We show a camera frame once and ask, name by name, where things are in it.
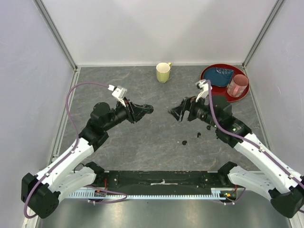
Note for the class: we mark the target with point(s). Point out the yellow green mug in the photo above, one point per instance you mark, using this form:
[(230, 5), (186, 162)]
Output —
[(163, 72)]

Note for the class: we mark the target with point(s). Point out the blue ceramic plate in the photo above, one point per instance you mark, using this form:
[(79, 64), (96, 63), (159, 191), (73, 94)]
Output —
[(219, 77)]

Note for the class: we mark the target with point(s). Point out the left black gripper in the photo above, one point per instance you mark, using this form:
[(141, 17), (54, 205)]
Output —
[(135, 112)]

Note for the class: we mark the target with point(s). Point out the left aluminium frame post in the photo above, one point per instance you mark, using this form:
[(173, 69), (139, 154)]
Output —
[(55, 32)]

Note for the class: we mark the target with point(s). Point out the aluminium frame post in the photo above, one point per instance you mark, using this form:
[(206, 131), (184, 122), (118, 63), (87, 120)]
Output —
[(263, 31), (55, 32)]

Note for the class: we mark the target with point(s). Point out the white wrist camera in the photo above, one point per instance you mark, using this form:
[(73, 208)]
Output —
[(118, 92), (204, 87)]

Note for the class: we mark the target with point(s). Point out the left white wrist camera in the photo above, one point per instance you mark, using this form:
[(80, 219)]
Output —
[(118, 92)]

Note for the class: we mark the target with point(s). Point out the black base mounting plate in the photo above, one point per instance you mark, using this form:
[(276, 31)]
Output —
[(162, 182)]

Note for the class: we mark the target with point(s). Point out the red round tray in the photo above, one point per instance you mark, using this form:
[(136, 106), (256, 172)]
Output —
[(223, 90)]

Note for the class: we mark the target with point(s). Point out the right aluminium frame post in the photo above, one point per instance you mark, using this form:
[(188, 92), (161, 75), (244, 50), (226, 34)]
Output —
[(263, 31)]

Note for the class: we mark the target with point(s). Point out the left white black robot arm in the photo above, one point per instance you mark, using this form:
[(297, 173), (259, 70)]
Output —
[(42, 193)]

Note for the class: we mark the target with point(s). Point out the light blue cable duct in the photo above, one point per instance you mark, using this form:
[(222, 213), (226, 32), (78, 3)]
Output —
[(91, 194)]

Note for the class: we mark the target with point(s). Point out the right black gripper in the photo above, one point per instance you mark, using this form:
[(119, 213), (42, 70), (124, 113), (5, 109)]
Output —
[(189, 104)]

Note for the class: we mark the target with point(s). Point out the pink patterned cup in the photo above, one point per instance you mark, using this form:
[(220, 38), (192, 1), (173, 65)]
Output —
[(237, 85)]

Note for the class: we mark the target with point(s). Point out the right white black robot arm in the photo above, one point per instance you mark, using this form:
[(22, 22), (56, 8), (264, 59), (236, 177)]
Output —
[(280, 184)]

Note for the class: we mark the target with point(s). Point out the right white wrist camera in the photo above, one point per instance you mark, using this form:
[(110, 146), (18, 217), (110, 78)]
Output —
[(204, 87)]

